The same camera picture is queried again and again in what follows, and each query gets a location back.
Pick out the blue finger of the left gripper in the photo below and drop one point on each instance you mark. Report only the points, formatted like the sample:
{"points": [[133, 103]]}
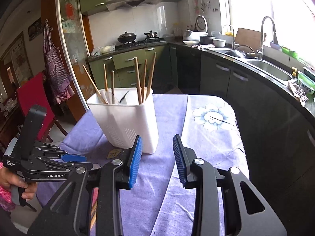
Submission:
{"points": [[73, 158]]}

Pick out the wooden chopstick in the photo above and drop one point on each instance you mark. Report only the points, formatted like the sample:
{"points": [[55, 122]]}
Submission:
{"points": [[95, 87], [113, 85], [105, 78], [144, 80], [150, 78], [137, 80]]}

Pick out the green plastic basket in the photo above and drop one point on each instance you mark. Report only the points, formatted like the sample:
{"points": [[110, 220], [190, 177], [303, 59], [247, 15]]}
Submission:
{"points": [[306, 83]]}

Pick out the person's left hand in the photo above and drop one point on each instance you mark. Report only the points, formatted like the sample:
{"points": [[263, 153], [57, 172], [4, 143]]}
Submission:
{"points": [[29, 188]]}

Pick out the wooden cutting board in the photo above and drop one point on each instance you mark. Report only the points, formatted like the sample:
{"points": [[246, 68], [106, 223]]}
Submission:
{"points": [[248, 37]]}

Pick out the stainless kitchen sink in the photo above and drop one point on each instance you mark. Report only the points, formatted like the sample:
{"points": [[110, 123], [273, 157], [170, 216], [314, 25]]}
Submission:
{"points": [[270, 69]]}

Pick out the red wooden chair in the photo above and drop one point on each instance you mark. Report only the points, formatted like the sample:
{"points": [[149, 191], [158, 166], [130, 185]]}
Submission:
{"points": [[33, 93]]}

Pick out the white bowl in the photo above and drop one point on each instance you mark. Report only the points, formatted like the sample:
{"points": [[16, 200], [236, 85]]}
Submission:
{"points": [[219, 43]]}

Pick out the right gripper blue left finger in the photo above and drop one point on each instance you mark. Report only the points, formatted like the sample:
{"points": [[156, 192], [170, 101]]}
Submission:
{"points": [[134, 161]]}

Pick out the pink sleeve forearm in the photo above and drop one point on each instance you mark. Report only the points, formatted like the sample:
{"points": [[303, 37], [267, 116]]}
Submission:
{"points": [[6, 198]]}

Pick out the dark lower cabinet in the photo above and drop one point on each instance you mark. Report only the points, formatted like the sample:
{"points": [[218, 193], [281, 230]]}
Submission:
{"points": [[277, 133]]}

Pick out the green lower cabinet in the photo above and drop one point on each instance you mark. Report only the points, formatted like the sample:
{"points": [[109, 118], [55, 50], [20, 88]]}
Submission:
{"points": [[123, 66]]}

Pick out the small steel pot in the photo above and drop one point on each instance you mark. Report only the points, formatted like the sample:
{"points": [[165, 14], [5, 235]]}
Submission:
{"points": [[151, 35]]}

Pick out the black cooking pot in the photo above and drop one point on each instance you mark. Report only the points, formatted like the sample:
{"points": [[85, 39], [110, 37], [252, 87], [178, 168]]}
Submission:
{"points": [[206, 40]]}

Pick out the white rice cooker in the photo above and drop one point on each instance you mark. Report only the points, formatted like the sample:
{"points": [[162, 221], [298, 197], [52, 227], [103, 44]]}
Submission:
{"points": [[200, 30]]}

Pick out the gas stove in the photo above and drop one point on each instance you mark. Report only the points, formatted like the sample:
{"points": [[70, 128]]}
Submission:
{"points": [[139, 43]]}

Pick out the white plastic spoon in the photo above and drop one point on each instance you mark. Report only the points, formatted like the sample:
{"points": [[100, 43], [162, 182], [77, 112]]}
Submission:
{"points": [[109, 97]]}

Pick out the black wok with lid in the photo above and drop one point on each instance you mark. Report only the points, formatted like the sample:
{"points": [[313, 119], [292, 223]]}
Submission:
{"points": [[127, 37]]}

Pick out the checkered purple apron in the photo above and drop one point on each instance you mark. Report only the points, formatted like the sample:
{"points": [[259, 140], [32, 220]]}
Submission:
{"points": [[57, 74]]}

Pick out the white plastic utensil holder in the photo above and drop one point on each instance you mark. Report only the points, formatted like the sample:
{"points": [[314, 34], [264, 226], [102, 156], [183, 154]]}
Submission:
{"points": [[123, 122]]}

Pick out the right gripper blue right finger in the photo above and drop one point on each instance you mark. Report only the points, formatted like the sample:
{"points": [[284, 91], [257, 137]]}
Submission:
{"points": [[181, 159]]}

